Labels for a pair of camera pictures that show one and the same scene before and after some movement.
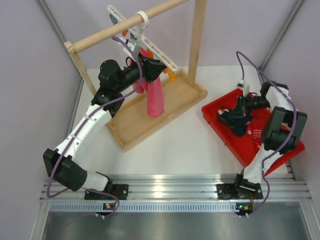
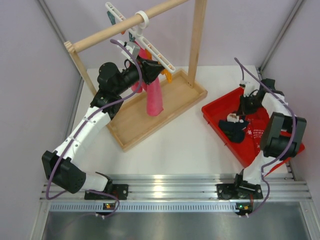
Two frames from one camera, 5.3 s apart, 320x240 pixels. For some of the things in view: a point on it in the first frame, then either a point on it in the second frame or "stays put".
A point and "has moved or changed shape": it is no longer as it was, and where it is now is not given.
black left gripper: x=151 y=68 stays put
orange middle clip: x=150 y=55 stays put
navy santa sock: x=226 y=115 -> x=233 y=124
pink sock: x=155 y=106 stays put
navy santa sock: x=239 y=125 -> x=235 y=133
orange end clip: x=171 y=73 has moved or changed shape
